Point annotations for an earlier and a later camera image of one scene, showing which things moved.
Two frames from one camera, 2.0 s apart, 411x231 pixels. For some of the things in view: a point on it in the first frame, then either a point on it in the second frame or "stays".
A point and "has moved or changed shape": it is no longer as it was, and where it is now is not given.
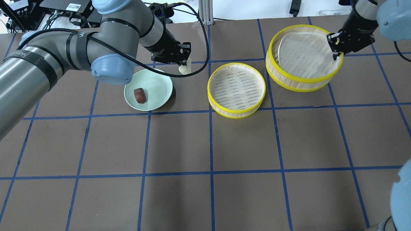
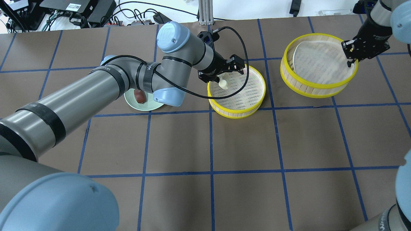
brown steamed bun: (140, 95) stays
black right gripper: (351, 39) -> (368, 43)
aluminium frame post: (205, 12) stays
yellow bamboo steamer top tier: (300, 58) has moved or changed shape
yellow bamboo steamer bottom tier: (235, 90) stays
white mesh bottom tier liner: (236, 86) stays
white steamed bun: (185, 70) has moved or changed shape
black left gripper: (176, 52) -> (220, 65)
